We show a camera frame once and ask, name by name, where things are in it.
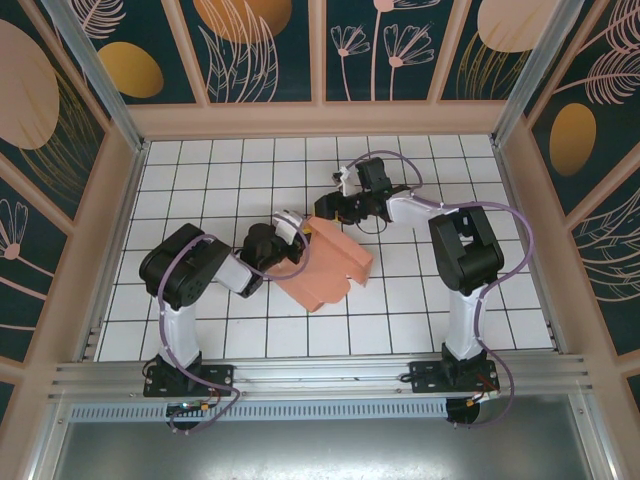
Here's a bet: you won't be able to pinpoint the pink paper box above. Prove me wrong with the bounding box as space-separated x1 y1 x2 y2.
272 215 374 314

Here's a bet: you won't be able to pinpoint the dark panel with pink flowers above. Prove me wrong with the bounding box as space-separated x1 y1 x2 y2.
325 0 437 104

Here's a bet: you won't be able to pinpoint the dark panel pink circle gold lines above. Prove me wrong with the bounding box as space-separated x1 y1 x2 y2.
439 0 551 102

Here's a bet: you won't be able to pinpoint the small green circuit board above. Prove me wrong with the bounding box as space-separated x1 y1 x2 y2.
166 399 214 417

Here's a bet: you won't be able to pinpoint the dark panel orange circle leaves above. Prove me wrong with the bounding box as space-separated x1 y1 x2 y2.
178 0 321 105

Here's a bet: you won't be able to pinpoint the metal sheet panel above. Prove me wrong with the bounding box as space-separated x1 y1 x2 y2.
29 394 616 480

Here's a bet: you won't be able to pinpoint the dark panel with orange oval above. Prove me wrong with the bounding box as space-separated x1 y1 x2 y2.
64 0 199 106

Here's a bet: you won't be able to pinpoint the dark panel orange oval fern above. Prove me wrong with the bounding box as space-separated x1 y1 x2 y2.
528 0 640 217

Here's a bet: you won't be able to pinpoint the dark panel single pink flower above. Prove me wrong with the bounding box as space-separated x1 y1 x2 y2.
0 162 70 362

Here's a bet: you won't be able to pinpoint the dark panel pink fern leaves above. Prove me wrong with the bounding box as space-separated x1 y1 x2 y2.
569 174 640 357

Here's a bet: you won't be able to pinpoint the dark panel large pink oval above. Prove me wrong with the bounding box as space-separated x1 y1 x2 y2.
0 0 110 222

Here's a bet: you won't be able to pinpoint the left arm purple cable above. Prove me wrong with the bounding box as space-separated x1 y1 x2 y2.
156 233 314 434

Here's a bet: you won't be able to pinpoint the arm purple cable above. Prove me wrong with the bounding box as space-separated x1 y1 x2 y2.
352 148 534 431
156 233 314 434

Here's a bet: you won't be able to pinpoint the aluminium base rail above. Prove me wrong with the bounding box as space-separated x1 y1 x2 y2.
47 355 594 401

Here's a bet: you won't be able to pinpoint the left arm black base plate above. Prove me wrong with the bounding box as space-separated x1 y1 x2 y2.
143 364 236 399

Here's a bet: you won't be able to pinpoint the grey slotted cable duct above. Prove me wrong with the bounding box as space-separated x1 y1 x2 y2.
69 399 449 422

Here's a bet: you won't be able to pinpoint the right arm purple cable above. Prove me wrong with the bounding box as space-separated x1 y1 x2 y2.
352 148 534 431

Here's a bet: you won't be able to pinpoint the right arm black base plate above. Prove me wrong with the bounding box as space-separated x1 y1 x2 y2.
408 360 501 396

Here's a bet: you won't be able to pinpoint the right aluminium frame post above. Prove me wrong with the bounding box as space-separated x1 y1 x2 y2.
489 0 599 146

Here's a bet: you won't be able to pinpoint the aluminium frame post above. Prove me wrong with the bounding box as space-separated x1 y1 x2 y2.
42 0 150 154
489 0 599 146

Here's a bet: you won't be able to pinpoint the left aluminium frame post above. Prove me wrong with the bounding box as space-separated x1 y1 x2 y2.
42 0 150 154

